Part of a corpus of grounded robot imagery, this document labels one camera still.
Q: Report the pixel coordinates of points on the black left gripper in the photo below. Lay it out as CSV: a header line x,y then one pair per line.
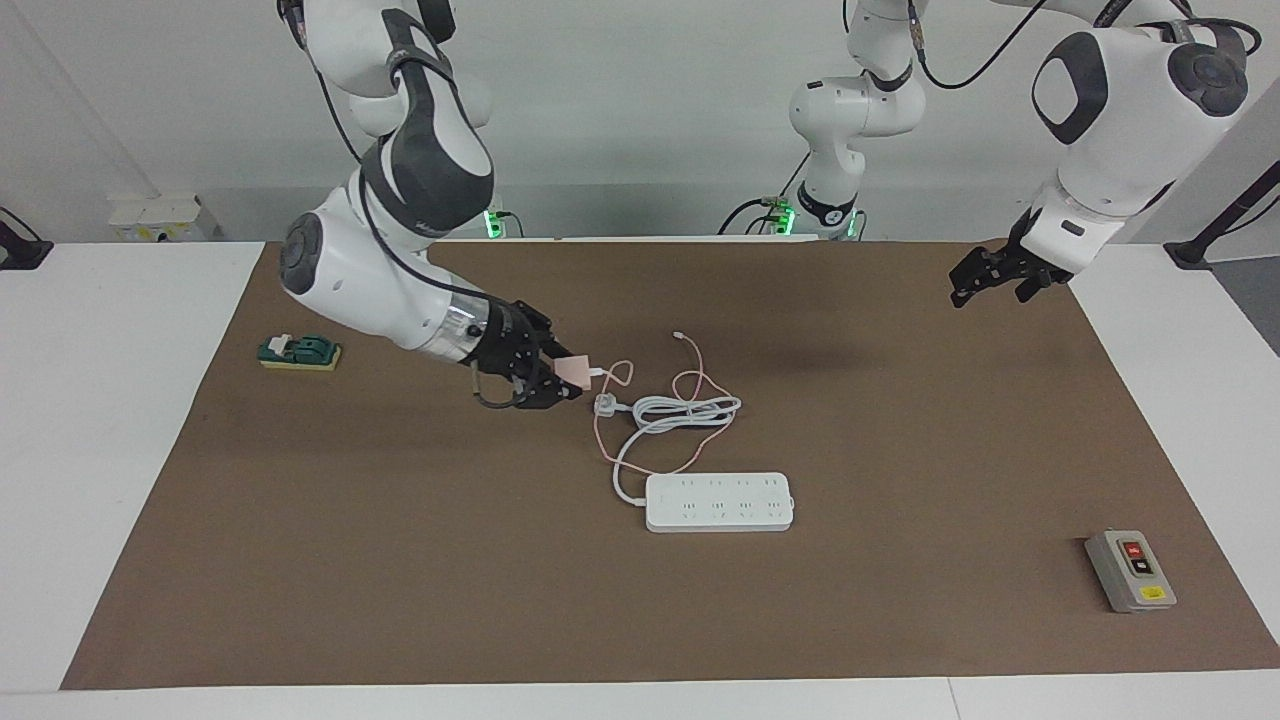
x,y
1030,262

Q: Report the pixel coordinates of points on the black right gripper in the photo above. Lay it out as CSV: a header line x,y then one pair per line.
x,y
510,345

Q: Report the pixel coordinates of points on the green circuit board module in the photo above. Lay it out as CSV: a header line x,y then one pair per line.
x,y
300,352

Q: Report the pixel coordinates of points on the grey on-off switch box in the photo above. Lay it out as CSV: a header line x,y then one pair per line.
x,y
1130,575

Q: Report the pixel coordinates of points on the white power strip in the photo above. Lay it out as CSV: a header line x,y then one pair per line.
x,y
720,505

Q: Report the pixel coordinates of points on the pink charger adapter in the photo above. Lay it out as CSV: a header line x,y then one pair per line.
x,y
575,370

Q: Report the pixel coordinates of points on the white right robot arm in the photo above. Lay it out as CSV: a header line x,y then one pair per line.
x,y
420,170

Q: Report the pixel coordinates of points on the black bracket foot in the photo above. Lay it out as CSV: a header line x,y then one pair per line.
x,y
20,250

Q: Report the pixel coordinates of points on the green-lit base connector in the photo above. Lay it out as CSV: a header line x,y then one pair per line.
x,y
496,222
780,218

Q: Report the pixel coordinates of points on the brown table mat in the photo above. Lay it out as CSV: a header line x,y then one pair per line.
x,y
400,600

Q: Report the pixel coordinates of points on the white wall socket box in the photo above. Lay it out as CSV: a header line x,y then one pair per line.
x,y
155,218

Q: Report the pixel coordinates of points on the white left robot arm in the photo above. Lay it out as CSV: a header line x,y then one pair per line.
x,y
1120,130

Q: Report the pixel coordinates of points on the black pole stand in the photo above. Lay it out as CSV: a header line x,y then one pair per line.
x,y
1190,252

